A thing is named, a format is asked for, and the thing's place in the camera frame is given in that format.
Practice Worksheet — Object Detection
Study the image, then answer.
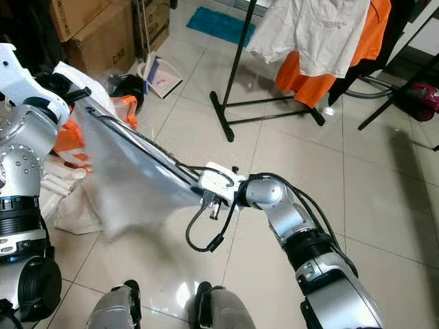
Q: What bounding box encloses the thin white shirt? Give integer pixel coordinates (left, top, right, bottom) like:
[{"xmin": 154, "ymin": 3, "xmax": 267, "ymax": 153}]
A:
[{"xmin": 51, "ymin": 62, "xmax": 210, "ymax": 241}]

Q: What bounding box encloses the orange white shopping bag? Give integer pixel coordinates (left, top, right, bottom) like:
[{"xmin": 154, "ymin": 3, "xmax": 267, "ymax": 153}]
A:
[{"xmin": 55, "ymin": 95, "xmax": 141, "ymax": 169}]

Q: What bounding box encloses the cardboard box with C/NO print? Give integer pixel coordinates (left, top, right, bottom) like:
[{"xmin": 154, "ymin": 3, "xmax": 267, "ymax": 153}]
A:
[{"xmin": 65, "ymin": 0, "xmax": 141, "ymax": 69}]

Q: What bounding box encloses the black plastic bag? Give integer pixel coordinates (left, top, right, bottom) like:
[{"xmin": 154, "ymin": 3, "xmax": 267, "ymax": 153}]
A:
[{"xmin": 103, "ymin": 72, "xmax": 145, "ymax": 110}]

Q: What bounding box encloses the plain cardboard box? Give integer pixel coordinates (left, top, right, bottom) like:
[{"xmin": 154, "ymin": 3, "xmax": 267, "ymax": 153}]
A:
[{"xmin": 48, "ymin": 0, "xmax": 110, "ymax": 42}]

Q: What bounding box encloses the grey right robot leg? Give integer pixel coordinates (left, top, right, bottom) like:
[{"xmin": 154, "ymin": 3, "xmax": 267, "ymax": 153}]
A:
[{"xmin": 195, "ymin": 281, "xmax": 275, "ymax": 329}]

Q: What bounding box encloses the grey robot leg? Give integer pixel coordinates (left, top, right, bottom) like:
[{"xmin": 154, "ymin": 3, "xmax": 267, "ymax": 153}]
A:
[
  {"xmin": 195, "ymin": 281, "xmax": 275, "ymax": 329},
  {"xmin": 86, "ymin": 280, "xmax": 145, "ymax": 329}
]

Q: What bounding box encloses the cardboard box with round logo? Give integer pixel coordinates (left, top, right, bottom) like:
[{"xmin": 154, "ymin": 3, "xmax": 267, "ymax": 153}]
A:
[{"xmin": 137, "ymin": 0, "xmax": 172, "ymax": 56}]

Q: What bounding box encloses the grey left robot leg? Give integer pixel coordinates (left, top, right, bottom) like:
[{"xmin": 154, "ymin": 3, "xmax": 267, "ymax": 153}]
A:
[{"xmin": 86, "ymin": 280, "xmax": 145, "ymax": 329}]

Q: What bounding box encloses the orange shirt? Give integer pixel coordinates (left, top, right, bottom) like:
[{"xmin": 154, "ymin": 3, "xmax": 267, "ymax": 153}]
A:
[{"xmin": 274, "ymin": 0, "xmax": 392, "ymax": 109}]

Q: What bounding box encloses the teal floor mat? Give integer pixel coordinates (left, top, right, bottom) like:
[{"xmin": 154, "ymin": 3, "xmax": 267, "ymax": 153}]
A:
[{"xmin": 185, "ymin": 7, "xmax": 256, "ymax": 45}]

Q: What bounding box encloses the off-white pocketed garment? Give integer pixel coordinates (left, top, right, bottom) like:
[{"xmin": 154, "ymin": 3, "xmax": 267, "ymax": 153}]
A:
[{"xmin": 247, "ymin": 0, "xmax": 372, "ymax": 77}]

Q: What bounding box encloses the pink vacuum cleaner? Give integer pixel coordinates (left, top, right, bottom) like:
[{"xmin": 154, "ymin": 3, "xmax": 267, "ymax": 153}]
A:
[{"xmin": 401, "ymin": 82, "xmax": 439, "ymax": 123}]

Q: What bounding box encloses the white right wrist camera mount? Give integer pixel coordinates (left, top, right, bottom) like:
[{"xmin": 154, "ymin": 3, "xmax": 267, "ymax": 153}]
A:
[{"xmin": 199, "ymin": 162, "xmax": 244, "ymax": 206}]

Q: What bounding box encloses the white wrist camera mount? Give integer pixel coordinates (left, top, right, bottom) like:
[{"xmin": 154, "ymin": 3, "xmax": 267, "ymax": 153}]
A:
[
  {"xmin": 199, "ymin": 162, "xmax": 244, "ymax": 206},
  {"xmin": 0, "ymin": 42, "xmax": 71, "ymax": 124}
]

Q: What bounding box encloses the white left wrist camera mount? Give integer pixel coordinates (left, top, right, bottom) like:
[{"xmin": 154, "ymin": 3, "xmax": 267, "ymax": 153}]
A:
[{"xmin": 0, "ymin": 42, "xmax": 71, "ymax": 124}]

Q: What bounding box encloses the black clothes rack silver rail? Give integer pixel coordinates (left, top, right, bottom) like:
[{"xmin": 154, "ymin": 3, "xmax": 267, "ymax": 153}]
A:
[{"xmin": 209, "ymin": 0, "xmax": 327, "ymax": 143}]

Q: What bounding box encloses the white plastic pipe frame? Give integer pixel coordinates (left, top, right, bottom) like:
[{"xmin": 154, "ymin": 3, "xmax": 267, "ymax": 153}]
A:
[{"xmin": 41, "ymin": 171, "xmax": 90, "ymax": 199}]

